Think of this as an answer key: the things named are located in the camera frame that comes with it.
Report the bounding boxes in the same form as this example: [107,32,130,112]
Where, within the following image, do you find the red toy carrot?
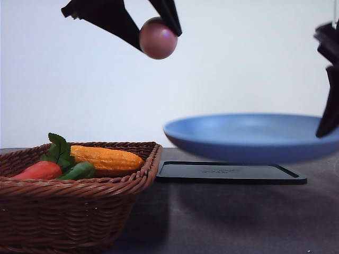
[11,161,62,180]

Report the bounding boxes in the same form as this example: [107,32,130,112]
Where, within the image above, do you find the black rectangular tray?
[157,161,308,184]

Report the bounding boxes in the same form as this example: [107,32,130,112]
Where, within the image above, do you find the brown egg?
[139,17,178,60]

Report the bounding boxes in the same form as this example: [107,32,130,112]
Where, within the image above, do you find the blue round plate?
[164,113,339,163]

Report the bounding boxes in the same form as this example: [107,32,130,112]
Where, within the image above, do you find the green toy pepper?
[59,162,94,179]

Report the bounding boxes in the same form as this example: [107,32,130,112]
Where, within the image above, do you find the brown wicker basket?
[0,142,163,254]

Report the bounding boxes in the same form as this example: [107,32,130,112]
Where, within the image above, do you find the yellow toy corn cob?
[70,146,144,170]

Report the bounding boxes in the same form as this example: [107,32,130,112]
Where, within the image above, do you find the green carrot leaves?
[40,132,76,174]

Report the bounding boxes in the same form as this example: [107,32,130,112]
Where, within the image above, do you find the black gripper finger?
[317,65,339,137]
[314,19,339,66]
[149,0,182,36]
[62,0,142,51]

